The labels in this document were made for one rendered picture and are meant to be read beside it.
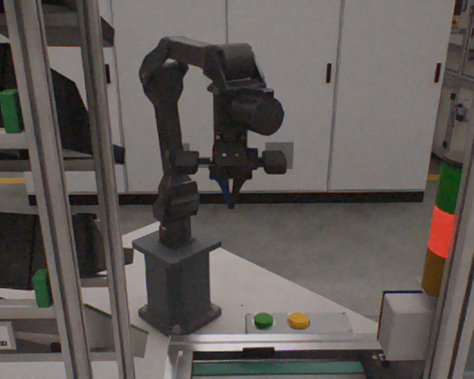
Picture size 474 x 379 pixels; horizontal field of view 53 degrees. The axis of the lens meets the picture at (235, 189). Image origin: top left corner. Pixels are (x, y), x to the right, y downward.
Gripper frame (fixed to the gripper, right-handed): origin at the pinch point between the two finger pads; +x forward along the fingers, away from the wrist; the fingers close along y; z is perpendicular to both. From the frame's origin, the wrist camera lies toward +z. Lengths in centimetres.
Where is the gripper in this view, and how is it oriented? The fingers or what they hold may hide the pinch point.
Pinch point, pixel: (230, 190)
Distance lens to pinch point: 83.7
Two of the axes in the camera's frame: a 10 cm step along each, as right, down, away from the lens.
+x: 0.0, 9.3, 3.7
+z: 0.2, 3.7, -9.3
